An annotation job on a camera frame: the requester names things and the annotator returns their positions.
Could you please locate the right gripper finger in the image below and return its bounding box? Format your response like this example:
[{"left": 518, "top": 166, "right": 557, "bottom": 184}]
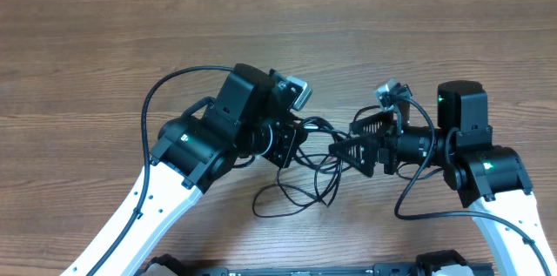
[
  {"left": 349, "top": 112, "right": 396, "bottom": 136},
  {"left": 328, "top": 136, "right": 379, "bottom": 178}
]

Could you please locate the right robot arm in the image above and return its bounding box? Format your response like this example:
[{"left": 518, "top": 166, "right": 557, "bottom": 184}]
[{"left": 328, "top": 79, "right": 556, "bottom": 275}]

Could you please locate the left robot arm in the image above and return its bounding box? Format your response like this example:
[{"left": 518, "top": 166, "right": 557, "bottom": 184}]
[{"left": 65, "top": 64, "right": 312, "bottom": 275}]

